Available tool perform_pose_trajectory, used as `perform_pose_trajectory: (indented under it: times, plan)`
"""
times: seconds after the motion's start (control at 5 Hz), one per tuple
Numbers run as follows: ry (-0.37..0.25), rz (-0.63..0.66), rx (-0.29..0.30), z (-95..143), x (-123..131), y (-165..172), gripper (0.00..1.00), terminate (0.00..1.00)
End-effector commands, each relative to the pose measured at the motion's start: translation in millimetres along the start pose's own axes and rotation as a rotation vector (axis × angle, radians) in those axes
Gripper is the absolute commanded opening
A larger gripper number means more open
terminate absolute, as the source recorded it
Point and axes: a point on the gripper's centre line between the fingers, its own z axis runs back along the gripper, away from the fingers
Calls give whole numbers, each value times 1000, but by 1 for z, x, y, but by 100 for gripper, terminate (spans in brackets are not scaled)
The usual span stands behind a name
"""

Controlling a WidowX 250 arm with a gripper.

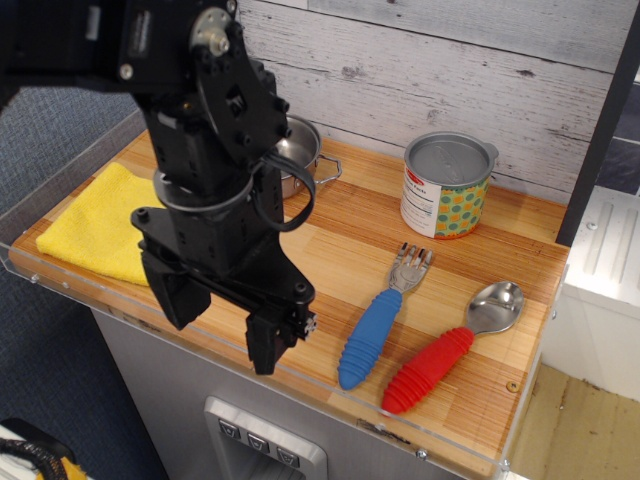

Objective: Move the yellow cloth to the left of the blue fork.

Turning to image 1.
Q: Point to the toy food can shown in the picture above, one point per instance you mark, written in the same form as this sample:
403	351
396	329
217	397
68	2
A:
446	179

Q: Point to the blue handled fork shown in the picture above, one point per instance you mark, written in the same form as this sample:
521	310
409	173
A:
365	344

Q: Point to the silver dispenser button panel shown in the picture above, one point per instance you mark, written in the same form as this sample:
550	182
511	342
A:
249	447

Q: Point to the black vertical frame post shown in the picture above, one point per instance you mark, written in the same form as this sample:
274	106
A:
612	109

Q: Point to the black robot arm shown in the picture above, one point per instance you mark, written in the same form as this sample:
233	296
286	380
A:
215	118

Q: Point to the red handled spoon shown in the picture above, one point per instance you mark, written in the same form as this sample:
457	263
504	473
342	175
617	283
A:
494	309

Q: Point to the clear acrylic table guard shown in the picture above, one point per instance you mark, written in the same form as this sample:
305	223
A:
464	428

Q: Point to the yellow object at corner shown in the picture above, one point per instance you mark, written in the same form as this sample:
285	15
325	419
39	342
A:
73	471

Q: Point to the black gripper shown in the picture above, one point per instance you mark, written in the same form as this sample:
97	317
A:
226	243

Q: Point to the white cabinet at right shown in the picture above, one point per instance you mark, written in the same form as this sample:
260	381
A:
593	331

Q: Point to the yellow cloth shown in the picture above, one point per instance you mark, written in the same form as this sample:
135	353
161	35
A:
95	231

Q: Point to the small steel pot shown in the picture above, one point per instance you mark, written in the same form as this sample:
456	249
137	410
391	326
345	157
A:
303	146

